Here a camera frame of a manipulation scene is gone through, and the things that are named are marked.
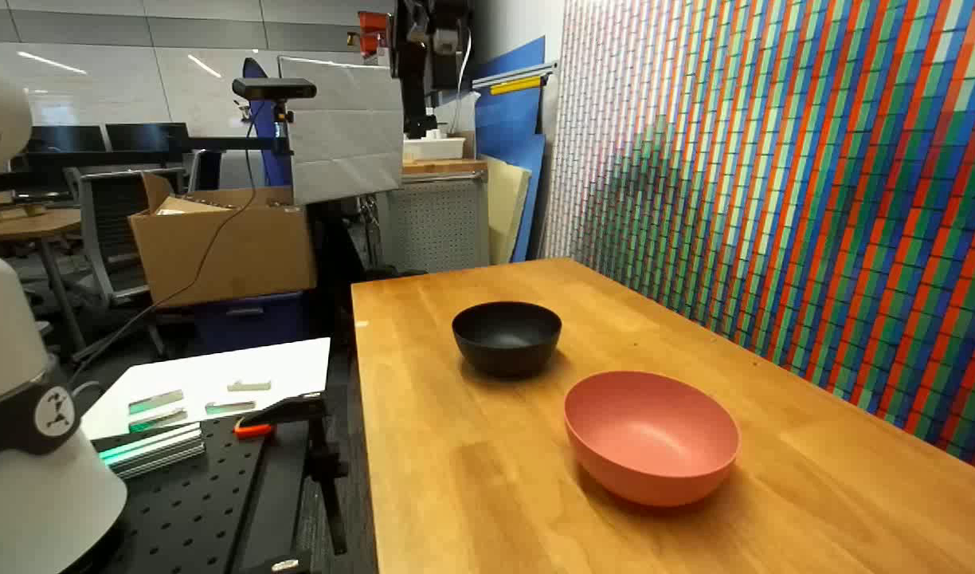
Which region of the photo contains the white paper sheet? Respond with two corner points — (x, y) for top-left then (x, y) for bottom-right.
(81, 338), (332, 440)

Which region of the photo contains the blue board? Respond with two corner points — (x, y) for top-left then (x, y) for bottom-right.
(472, 34), (550, 264)

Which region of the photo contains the black camera tripod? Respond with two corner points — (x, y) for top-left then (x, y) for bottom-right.
(301, 398), (346, 554)

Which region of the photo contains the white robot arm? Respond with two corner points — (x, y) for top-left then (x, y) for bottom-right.
(0, 259), (126, 574)

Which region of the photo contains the black bowl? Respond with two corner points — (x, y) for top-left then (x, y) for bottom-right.
(452, 300), (559, 380)

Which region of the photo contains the brown-pink bowl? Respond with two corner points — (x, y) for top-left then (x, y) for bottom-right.
(562, 369), (743, 508)

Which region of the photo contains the black perforated breadboard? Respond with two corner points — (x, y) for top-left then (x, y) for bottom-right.
(86, 422), (313, 574)

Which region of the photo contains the orange-handled clamp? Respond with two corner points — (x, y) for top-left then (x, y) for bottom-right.
(230, 392), (328, 444)

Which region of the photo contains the round wooden table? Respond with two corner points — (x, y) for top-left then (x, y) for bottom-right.
(0, 204), (86, 353)

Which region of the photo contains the white foam board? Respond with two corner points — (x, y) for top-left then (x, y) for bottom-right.
(281, 57), (405, 204)

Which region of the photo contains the cardboard box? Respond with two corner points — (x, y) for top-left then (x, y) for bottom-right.
(126, 188), (314, 310)

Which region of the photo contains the black camera on stand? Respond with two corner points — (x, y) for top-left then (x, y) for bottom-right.
(231, 76), (318, 101)

